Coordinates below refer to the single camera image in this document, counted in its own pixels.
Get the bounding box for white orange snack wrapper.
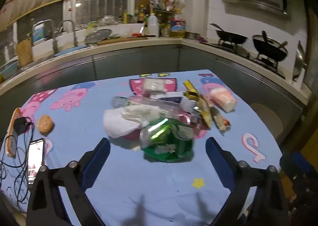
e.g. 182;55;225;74
210;107;231;131

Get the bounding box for white tissue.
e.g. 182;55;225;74
103;105;160;138

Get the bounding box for crushed green soda can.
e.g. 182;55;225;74
140;118;195;162

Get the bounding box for gold snack wrapper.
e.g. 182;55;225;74
198;94;212;129

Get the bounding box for clear plastic bottle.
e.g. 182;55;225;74
111;95;199;116

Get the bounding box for red foil wrapper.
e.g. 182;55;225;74
175;113;209;139

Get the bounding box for yellow brown spice box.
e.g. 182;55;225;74
183;80;199;102

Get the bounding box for white tissue pack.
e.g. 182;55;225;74
142;78;166;92

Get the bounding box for grey kitchen cabinets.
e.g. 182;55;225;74
1;44;310;125

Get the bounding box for kitchen faucet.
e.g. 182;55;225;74
56;19;79;47
32;19;58;54

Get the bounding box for smartphone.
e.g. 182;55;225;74
27;138;45;189

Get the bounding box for round orange biscuit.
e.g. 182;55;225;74
37;114;54;133

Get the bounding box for orange white power strip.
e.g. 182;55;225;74
5;108;22;158

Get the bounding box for black charger plug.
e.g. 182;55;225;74
14;117;32;135

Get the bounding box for blue cartoon pig tablecloth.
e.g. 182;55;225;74
1;75;282;225

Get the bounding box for gas stove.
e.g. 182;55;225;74
200;41;286;79

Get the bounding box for steel wok lid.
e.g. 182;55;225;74
292;41;307;80

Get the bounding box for black wok with lid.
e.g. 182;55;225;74
252;31;288;62

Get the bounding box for wooden cutting board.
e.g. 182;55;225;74
96;37;148;46

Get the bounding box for black frying pan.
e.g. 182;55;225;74
210;23;247;45

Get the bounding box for cooking oil bottle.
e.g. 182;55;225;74
169;17;186;39

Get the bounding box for white plastic jug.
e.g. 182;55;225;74
148;12;160;37

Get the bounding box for spice rack with bottles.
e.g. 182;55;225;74
120;0;186;38

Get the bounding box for black cables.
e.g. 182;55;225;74
0;122;36;207

